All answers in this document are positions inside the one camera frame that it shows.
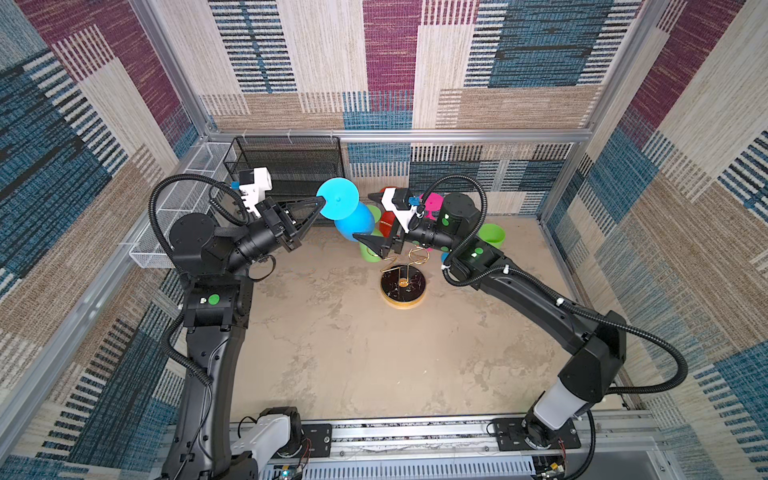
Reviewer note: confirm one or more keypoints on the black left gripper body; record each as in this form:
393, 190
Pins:
278, 232

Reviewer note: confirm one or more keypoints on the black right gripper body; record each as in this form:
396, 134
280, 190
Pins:
399, 236

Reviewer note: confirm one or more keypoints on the blue front wine glass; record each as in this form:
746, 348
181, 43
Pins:
344, 207

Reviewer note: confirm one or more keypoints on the green front wine glass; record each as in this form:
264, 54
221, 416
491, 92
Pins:
492, 234

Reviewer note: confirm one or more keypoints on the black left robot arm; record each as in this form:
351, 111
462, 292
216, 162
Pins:
213, 263

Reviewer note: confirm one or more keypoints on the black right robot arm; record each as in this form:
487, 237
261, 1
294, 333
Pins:
597, 350

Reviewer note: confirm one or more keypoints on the red wine glass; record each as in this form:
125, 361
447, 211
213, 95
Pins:
386, 222

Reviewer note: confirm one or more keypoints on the gold wine glass rack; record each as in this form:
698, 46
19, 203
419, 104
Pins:
402, 282

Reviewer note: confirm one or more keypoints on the black mesh shelf rack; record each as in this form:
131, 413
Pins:
298, 166

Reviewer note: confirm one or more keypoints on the magenta wine glass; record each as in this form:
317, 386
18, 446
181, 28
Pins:
433, 204

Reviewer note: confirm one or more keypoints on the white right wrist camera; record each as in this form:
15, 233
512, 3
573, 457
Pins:
402, 203

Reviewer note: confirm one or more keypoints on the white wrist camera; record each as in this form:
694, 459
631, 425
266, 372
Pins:
402, 203
252, 186

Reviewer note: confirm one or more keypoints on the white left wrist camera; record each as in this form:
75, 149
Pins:
252, 186

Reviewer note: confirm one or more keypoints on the white wire basket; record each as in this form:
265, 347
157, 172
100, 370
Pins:
177, 200

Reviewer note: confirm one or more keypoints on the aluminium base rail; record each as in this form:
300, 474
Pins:
627, 443

